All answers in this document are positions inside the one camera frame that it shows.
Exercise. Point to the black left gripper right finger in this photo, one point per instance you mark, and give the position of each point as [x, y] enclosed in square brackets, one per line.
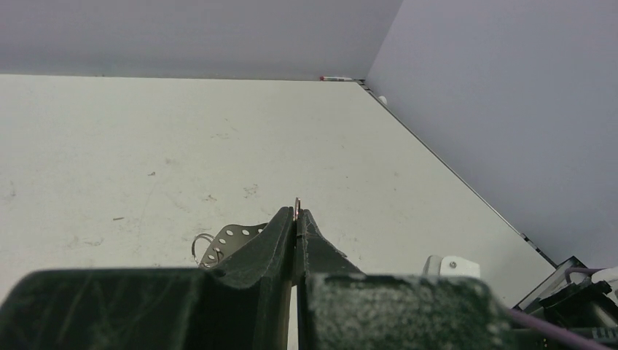
[341, 307]

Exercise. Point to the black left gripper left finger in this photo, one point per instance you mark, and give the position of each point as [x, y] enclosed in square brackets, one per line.
[240, 303]

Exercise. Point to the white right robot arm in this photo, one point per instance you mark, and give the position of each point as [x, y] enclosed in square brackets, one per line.
[569, 298]

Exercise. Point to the white marker pen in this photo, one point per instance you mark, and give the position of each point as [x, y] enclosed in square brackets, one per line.
[335, 79]

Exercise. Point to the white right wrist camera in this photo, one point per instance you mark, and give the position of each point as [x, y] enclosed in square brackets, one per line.
[451, 266]

